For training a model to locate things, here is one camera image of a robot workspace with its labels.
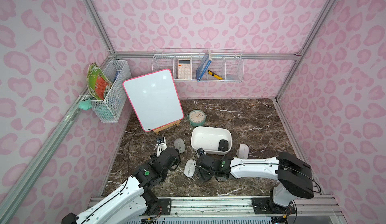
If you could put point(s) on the pink calculator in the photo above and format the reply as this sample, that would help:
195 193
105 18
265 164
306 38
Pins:
184 69

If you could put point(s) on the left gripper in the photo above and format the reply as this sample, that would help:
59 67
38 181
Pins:
164 150

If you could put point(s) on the white wire basket left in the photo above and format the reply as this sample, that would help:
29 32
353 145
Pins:
109 110

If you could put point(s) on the white wire shelf back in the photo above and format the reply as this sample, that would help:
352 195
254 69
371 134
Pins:
226 63

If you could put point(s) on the pink framed whiteboard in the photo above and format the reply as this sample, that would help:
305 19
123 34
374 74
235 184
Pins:
154 99

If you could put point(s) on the grey speckled mouse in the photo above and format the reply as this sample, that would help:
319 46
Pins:
180 145

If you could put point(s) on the wooden whiteboard stand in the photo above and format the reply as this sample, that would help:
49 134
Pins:
157 130

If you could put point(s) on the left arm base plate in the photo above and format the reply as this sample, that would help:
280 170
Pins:
162 205

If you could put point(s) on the blue book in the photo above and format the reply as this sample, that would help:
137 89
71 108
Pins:
204 65

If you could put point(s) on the green red packet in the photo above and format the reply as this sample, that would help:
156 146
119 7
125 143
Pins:
97 83

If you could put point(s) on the aluminium rail front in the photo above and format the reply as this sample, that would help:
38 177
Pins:
241 206

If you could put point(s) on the glossy white mouse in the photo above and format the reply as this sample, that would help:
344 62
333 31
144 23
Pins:
243 151

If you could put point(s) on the yellow utility knife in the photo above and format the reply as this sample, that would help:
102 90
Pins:
216 76

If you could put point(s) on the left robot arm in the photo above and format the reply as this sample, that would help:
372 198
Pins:
134 197

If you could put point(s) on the black mouse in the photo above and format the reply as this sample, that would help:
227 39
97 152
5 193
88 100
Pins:
223 145

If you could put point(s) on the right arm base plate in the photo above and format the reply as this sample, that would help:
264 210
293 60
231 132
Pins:
265 206

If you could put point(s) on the white storage box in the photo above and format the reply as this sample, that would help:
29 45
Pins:
208 139

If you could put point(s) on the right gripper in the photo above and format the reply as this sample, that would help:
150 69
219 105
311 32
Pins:
202 163

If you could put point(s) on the white upside-down mouse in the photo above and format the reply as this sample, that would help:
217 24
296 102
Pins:
190 168

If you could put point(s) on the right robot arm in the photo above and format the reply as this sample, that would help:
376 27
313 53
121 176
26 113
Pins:
294 175

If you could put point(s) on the green clip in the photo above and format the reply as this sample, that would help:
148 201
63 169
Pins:
85 105

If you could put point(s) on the green alarm clock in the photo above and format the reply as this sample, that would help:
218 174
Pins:
197 118

